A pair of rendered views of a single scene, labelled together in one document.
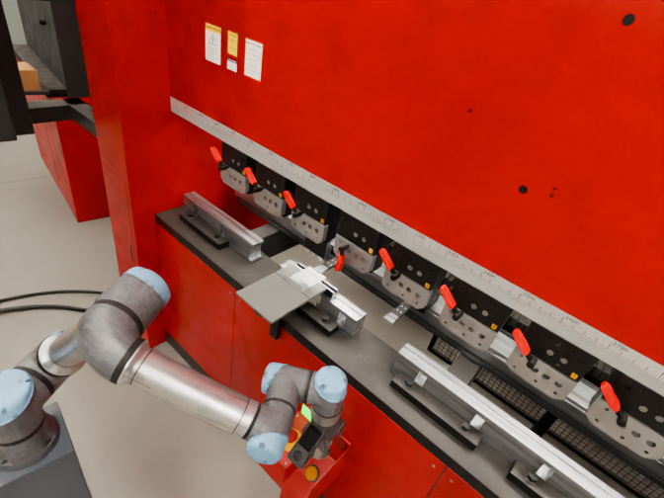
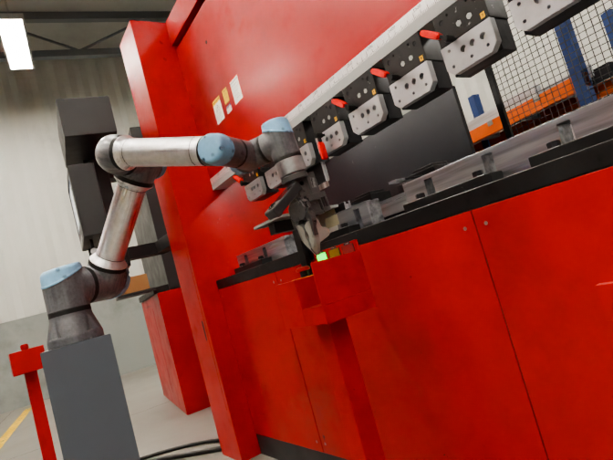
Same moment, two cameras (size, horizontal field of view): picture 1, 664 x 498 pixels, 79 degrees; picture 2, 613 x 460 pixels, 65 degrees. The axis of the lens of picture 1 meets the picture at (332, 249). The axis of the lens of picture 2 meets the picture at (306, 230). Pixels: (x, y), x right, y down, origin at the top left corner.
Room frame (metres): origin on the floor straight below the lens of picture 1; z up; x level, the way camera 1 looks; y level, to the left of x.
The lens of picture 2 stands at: (-0.55, -0.50, 0.79)
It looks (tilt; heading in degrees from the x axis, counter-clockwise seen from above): 5 degrees up; 21
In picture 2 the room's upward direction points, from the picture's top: 16 degrees counter-clockwise
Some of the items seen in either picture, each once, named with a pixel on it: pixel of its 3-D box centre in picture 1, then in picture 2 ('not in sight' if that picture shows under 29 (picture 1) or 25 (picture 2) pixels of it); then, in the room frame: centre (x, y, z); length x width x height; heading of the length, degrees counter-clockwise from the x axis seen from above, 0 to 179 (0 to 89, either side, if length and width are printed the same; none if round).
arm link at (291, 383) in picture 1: (286, 387); (246, 155); (0.57, 0.04, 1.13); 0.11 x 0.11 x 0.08; 86
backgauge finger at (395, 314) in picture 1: (408, 302); (418, 174); (1.12, -0.31, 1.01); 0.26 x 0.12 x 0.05; 146
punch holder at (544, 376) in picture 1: (550, 354); (472, 33); (0.74, -0.58, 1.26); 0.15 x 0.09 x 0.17; 56
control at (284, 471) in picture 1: (302, 454); (320, 285); (0.64, -0.04, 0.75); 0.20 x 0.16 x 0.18; 56
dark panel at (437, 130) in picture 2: not in sight; (375, 182); (1.73, -0.04, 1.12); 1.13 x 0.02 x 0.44; 56
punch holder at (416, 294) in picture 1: (415, 272); (371, 103); (0.96, -0.25, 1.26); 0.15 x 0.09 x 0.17; 56
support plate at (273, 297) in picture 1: (282, 290); (296, 216); (1.05, 0.14, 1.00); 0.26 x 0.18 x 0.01; 146
